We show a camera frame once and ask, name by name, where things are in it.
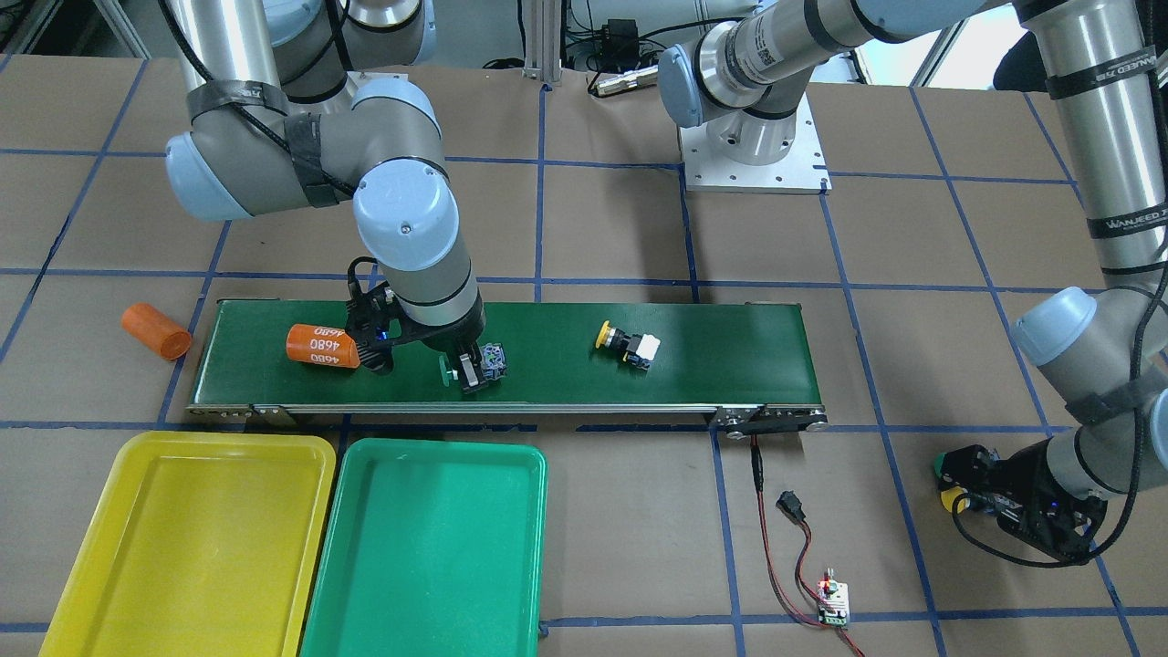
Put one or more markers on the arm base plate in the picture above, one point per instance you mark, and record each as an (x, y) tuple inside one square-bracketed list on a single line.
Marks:
[(742, 153)]

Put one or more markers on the yellow push button front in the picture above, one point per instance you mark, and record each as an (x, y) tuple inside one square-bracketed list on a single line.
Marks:
[(639, 350)]

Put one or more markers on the yellow plastic tray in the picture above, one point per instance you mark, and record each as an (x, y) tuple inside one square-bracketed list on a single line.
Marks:
[(202, 544)]

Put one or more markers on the green conveyor belt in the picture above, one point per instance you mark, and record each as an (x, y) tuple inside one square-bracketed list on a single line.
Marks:
[(747, 368)]

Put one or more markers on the plain orange cylinder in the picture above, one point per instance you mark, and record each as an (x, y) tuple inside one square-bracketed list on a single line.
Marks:
[(158, 332)]

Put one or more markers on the orange cylinder with label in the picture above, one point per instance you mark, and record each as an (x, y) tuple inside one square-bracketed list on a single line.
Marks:
[(321, 345)]

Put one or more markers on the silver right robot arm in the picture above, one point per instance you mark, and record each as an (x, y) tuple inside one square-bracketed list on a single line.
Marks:
[(278, 123)]

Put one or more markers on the green plastic tray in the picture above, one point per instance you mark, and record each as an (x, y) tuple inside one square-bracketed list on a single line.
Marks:
[(433, 548)]

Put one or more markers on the aluminium frame post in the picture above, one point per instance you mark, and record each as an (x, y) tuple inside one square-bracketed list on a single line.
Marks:
[(542, 35)]

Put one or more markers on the small controller circuit board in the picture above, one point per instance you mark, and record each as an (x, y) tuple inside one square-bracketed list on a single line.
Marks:
[(833, 602)]

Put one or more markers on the yellow push button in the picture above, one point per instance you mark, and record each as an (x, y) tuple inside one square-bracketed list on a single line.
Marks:
[(639, 350), (954, 500)]

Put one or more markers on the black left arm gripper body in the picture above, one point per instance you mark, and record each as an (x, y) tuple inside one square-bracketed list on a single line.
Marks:
[(1029, 481)]

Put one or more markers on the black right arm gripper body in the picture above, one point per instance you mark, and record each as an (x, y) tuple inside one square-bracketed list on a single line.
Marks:
[(444, 338)]

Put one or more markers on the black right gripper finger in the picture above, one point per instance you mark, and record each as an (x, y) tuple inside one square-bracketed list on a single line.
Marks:
[(468, 364), (374, 350)]

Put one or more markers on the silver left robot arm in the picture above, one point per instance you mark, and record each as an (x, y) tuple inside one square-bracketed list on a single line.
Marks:
[(949, 213)]

